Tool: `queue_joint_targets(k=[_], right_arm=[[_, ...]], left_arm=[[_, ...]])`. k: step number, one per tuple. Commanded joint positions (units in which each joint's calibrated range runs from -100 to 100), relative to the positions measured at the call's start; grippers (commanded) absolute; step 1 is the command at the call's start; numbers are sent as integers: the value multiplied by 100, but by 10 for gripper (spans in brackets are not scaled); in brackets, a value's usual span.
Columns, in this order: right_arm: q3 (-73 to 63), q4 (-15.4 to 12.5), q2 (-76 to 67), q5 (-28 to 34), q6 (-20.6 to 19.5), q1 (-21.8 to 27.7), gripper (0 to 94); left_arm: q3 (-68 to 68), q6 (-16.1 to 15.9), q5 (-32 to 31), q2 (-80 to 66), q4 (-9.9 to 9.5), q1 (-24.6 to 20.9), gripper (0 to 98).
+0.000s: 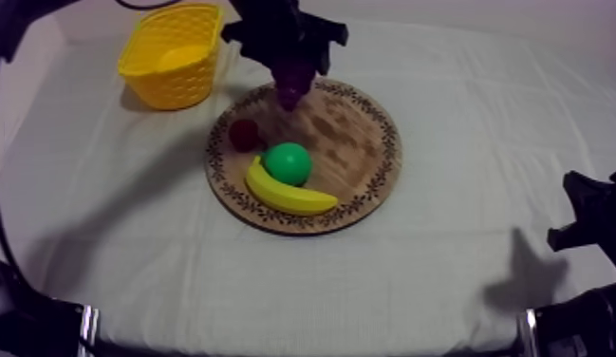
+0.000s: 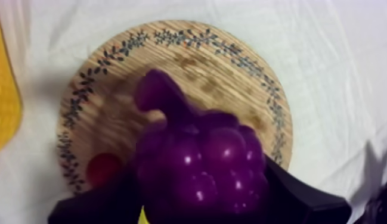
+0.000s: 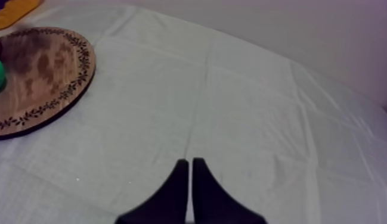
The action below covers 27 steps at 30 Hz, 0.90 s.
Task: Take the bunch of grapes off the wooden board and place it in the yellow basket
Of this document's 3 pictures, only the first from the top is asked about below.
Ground yellow toy banana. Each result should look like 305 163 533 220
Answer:
244 155 340 217

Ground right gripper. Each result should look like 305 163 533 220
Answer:
546 166 616 278

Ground purple toy grapes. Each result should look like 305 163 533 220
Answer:
274 64 318 112

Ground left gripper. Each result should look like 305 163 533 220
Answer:
220 0 349 84

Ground small red fruit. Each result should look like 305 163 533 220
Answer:
228 118 262 154

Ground silver metal bar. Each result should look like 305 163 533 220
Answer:
80 304 100 357
518 308 538 357

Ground green toy pear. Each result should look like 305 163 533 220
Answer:
262 141 314 188

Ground yellow plastic basket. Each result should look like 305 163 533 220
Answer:
117 3 224 112

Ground round wooden board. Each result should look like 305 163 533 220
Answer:
204 77 403 237

